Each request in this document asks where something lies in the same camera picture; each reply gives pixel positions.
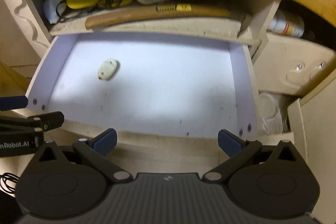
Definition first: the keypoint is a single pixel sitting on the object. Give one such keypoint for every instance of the white cloth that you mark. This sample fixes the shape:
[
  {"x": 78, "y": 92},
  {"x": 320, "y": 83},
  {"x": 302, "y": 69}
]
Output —
[{"x": 51, "y": 10}]

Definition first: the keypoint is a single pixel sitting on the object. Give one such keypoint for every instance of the cream cabinet door panel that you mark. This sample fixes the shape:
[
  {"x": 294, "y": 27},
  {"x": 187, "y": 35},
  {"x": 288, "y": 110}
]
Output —
[{"x": 283, "y": 58}]

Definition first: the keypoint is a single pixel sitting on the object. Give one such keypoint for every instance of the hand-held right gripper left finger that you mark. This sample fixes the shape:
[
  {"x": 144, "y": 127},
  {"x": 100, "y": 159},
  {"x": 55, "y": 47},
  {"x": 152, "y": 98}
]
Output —
[{"x": 105, "y": 142}]

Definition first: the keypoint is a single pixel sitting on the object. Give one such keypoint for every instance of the white bottle orange label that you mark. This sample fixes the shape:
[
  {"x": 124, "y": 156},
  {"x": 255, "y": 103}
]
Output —
[{"x": 287, "y": 26}]

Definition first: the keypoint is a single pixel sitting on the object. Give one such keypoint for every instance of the cream cabinet with wood trim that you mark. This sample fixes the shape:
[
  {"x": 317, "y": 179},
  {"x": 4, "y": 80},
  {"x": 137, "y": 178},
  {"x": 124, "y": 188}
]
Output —
[{"x": 23, "y": 19}]

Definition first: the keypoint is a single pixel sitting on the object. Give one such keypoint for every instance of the cream wooden drawer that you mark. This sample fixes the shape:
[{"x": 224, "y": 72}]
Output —
[{"x": 157, "y": 87}]

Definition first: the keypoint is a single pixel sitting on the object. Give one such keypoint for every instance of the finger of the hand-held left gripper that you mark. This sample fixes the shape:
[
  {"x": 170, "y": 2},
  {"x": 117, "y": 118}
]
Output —
[
  {"x": 39, "y": 120},
  {"x": 13, "y": 103}
]

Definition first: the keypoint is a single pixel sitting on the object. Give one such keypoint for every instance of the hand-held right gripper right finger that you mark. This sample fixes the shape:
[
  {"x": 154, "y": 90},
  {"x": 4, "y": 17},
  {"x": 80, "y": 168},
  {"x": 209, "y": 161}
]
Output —
[{"x": 229, "y": 144}]

